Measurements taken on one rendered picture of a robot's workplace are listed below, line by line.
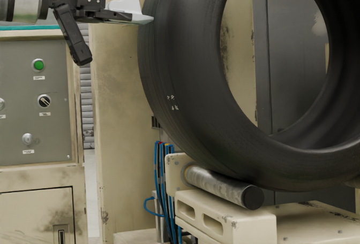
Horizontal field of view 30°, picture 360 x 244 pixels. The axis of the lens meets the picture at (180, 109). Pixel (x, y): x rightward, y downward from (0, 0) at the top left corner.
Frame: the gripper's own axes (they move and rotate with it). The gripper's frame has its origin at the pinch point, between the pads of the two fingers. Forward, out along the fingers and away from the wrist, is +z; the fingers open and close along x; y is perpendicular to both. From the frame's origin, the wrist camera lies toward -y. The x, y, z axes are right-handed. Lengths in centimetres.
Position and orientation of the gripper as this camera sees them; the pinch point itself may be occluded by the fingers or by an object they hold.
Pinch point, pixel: (146, 22)
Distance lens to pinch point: 128.2
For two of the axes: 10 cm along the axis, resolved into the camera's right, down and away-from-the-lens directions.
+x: -3.1, -0.4, 9.5
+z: 9.5, 0.6, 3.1
